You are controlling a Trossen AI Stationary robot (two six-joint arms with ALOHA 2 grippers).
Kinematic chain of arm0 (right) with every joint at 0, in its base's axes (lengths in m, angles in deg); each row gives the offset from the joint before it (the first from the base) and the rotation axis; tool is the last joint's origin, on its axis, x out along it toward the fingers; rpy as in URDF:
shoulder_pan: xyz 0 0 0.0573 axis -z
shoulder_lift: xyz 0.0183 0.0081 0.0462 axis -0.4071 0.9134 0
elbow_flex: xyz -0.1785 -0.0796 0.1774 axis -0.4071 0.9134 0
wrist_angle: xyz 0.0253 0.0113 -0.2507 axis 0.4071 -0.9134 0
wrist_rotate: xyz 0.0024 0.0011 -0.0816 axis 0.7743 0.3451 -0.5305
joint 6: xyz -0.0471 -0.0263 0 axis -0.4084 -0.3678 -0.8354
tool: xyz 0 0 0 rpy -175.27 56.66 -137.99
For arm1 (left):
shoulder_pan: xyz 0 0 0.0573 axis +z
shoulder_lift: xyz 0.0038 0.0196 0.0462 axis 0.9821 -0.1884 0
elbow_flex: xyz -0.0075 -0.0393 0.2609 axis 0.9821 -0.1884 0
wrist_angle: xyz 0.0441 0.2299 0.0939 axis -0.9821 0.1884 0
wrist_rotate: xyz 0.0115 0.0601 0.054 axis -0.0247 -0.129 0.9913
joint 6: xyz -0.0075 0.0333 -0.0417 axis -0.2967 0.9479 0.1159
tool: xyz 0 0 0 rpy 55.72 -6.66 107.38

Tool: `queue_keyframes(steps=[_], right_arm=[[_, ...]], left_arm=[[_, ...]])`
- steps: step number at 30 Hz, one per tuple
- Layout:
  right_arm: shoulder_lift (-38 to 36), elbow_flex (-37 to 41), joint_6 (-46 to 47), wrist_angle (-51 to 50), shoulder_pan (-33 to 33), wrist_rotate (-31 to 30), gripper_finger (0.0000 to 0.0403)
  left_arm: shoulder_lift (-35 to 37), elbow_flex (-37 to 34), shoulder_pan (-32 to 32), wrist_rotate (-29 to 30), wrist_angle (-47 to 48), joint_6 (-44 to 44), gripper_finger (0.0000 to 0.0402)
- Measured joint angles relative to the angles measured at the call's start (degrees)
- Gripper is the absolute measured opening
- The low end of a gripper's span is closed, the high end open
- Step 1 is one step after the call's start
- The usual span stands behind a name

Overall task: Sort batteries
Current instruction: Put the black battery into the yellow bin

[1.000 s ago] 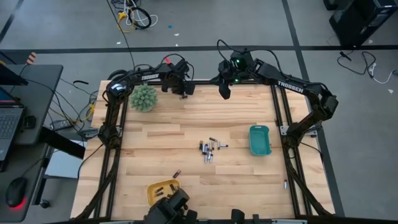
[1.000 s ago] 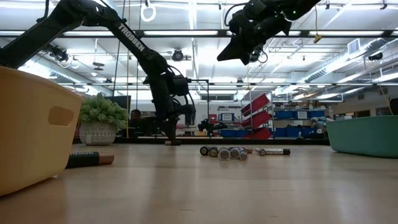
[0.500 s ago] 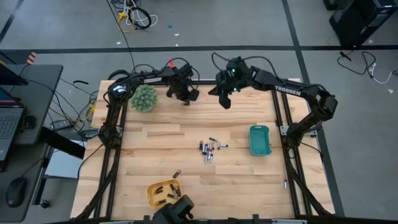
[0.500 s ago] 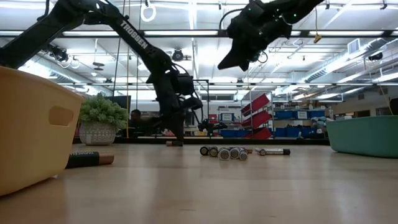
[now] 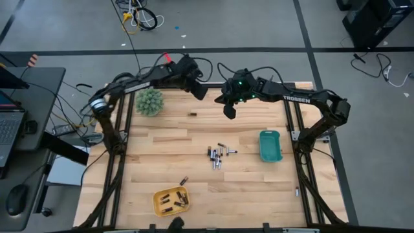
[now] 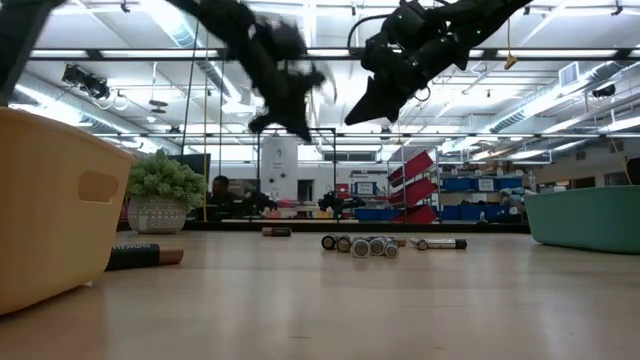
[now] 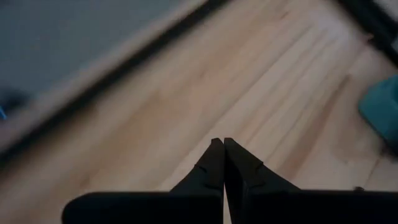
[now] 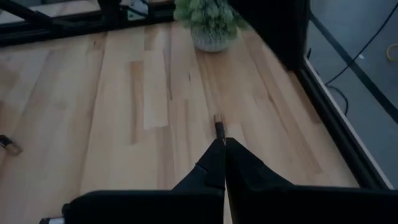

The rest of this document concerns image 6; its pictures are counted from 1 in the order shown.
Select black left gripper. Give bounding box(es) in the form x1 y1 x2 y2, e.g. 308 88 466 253
234 22 326 143

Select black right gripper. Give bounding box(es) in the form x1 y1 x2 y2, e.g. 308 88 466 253
343 0 472 127

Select yellow plastic bin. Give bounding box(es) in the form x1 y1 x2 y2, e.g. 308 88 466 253
0 106 137 317

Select white cylindrical tank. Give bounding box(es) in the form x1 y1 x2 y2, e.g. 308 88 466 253
259 137 300 201

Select red bin rack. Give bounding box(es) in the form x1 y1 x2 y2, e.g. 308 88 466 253
387 151 437 225

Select black background monitor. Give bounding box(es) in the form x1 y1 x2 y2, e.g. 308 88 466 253
172 153 212 177

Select person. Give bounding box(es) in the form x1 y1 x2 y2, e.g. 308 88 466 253
204 174 237 221

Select blue storage bins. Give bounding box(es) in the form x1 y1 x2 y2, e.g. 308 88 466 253
437 203 506 224
353 207 401 224

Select blue bin shelf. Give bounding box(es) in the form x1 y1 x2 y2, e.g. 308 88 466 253
439 175 524 194

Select green potted artificial plant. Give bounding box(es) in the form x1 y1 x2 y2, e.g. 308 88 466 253
125 148 207 236

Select black overhead light bar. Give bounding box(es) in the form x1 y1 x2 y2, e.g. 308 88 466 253
27 47 640 62

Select teal plastic bin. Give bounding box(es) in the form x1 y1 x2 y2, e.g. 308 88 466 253
523 185 640 256

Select black rig frame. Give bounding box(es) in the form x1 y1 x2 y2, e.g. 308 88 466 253
256 127 338 221

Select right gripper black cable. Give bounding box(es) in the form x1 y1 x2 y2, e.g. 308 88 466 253
347 13 391 56

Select black hanging cable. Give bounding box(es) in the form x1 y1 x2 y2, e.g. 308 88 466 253
180 19 203 156

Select black aluminium table frame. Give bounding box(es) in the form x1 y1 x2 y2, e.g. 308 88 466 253
117 219 531 234

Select black ceiling camera on duct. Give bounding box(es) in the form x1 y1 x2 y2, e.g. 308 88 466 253
61 63 112 101

